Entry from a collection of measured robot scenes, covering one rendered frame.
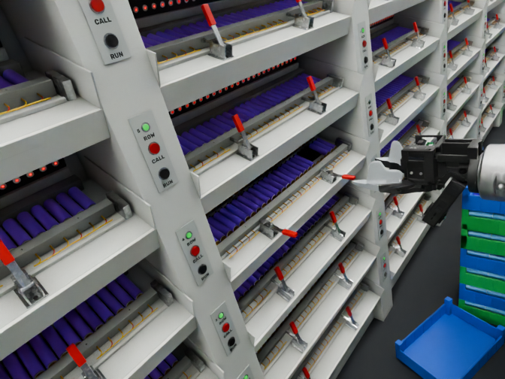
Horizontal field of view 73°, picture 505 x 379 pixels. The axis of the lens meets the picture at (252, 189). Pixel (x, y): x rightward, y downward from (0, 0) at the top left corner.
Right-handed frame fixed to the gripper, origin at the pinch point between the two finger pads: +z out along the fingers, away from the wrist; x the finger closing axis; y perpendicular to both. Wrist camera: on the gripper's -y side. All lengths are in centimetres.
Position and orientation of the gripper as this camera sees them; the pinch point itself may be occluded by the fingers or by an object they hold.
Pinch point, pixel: (368, 174)
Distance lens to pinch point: 74.8
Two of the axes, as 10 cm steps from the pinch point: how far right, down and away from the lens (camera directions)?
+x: -6.5, 4.8, -5.9
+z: -7.1, -1.1, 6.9
